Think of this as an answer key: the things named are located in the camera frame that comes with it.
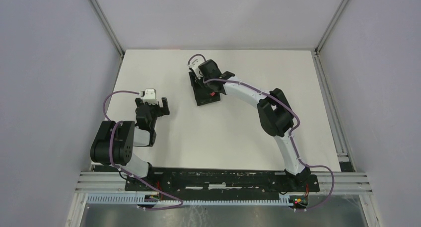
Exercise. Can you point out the aluminium frame rail front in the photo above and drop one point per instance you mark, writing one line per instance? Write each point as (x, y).
(346, 183)

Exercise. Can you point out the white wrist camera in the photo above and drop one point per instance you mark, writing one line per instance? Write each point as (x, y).
(193, 66)
(149, 96)

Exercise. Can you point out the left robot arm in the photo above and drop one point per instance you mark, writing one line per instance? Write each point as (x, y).
(116, 147)

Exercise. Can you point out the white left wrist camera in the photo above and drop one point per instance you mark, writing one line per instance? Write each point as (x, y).
(149, 96)

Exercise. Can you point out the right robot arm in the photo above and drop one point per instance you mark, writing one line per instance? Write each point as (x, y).
(276, 117)

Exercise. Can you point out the aluminium frame rail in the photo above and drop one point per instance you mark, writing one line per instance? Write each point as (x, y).
(346, 183)
(338, 134)

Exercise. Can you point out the white slotted cable duct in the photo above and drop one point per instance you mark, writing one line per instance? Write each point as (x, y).
(143, 199)

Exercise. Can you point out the aluminium frame rail right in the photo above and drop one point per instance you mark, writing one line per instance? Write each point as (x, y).
(338, 134)

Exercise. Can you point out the black plastic bin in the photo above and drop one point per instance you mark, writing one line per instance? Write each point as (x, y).
(201, 93)

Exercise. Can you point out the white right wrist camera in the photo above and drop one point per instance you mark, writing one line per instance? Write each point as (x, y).
(193, 66)

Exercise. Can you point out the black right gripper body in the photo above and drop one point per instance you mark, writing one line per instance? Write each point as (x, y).
(204, 91)

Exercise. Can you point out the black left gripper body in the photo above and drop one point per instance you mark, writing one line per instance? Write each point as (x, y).
(158, 110)

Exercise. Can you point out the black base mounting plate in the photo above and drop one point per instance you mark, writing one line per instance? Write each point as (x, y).
(192, 184)

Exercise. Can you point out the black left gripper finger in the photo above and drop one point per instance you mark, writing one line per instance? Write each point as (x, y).
(139, 102)
(164, 110)

